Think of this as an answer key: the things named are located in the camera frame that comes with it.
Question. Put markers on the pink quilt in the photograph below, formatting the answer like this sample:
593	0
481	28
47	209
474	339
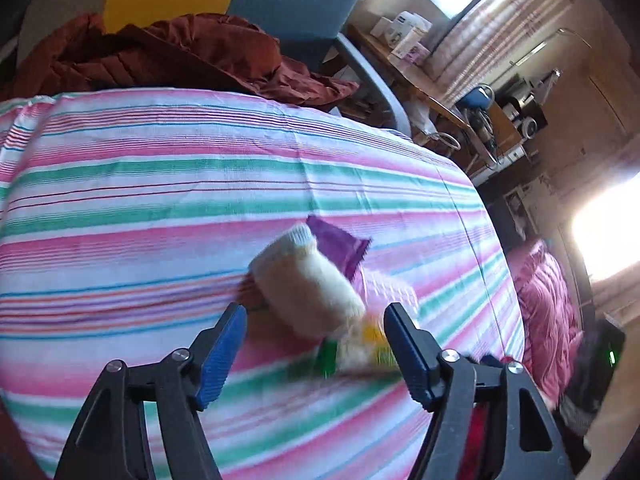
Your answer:
545	310

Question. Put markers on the beige sock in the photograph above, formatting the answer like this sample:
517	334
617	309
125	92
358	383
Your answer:
310	285

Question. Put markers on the purple flowered box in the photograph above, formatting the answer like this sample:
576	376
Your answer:
410	53

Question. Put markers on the maroon jacket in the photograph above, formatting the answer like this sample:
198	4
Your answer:
190	55

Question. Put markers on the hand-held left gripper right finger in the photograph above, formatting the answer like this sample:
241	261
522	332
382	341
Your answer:
412	360

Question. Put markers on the striped curtain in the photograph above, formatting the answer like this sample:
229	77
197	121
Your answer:
500	25

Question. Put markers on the black speaker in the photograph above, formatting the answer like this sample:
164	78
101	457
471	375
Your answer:
525	120

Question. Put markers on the blue bag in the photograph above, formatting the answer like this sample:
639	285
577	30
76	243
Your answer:
475	97

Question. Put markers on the purple cloth piece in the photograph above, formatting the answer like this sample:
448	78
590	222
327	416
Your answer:
337	245

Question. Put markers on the small white box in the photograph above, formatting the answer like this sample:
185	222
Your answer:
382	28

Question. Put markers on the striped bed sheet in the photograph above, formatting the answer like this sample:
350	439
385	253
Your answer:
125	210

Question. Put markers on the yellow green snack packet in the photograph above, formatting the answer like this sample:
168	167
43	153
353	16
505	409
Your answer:
360	347

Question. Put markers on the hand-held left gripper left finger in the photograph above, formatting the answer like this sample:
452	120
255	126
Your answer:
220	360

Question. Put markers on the wooden desk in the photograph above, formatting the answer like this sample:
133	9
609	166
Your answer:
425	87

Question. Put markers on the blue chair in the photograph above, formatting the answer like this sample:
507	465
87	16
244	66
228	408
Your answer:
300	0

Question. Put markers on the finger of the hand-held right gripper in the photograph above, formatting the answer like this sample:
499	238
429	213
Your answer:
492	360

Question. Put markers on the red cloth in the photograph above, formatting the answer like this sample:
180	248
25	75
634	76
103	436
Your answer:
480	430

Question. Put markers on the bright window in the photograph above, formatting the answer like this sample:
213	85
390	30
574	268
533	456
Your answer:
607	225

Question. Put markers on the grey padded panel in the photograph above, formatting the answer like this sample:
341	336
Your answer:
65	0

